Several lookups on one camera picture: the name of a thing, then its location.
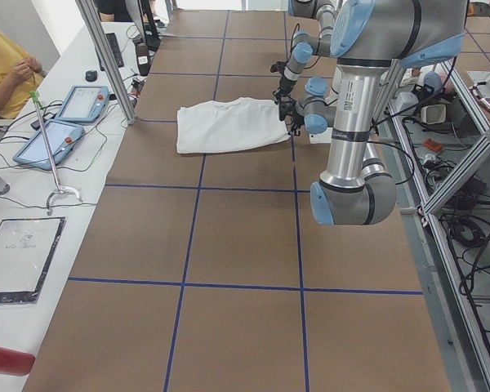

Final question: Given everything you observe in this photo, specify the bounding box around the black computer mouse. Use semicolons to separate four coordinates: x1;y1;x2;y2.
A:
85;69;98;82

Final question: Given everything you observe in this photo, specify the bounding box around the white long-sleeve printed shirt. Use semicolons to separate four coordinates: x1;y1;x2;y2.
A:
176;97;289;154

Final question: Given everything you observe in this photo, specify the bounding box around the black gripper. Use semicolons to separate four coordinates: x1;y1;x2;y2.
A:
270;61;296;92
273;89;301;136

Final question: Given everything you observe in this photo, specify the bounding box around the blue teach pendant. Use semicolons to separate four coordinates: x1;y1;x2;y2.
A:
55;86;109;124
13;119;84;170

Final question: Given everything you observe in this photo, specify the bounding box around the lower blue teach pendant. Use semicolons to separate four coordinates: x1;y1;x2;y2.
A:
13;119;84;170

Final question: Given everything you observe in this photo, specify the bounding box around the person in yellow shirt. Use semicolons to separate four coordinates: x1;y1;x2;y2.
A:
0;33;44;119

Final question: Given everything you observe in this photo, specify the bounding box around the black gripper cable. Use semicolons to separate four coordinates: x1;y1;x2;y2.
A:
285;22;319;70

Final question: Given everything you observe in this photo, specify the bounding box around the metal reacher stick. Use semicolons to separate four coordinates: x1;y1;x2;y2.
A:
29;91;82;216

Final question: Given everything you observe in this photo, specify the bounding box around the red cylinder bottle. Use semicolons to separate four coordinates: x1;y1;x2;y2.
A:
0;346;35;376

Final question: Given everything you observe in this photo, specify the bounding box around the black keyboard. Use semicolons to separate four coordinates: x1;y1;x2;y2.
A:
105;33;124;68

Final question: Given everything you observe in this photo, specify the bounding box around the upper blue teach pendant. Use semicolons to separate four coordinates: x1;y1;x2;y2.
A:
55;86;109;124

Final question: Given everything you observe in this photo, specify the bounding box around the white central pedestal column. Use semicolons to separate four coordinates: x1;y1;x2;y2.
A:
308;60;344;145

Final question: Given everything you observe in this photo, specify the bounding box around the aluminium frame post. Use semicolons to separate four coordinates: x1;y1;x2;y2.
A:
75;0;136;125

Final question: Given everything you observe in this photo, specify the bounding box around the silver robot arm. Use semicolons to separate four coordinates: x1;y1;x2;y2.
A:
270;0;341;105
274;1;467;225

